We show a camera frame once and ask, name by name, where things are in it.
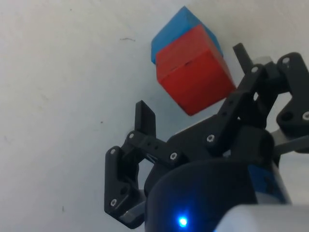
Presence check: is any blue cube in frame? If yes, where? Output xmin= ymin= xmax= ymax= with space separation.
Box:
xmin=151 ymin=5 xmax=224 ymax=66

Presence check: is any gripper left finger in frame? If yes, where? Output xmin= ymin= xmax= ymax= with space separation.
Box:
xmin=103 ymin=100 xmax=187 ymax=228

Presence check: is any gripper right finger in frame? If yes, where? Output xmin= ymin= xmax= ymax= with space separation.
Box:
xmin=206 ymin=43 xmax=309 ymax=153

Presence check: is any red cube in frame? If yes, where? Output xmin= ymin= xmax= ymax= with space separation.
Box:
xmin=155 ymin=23 xmax=238 ymax=117

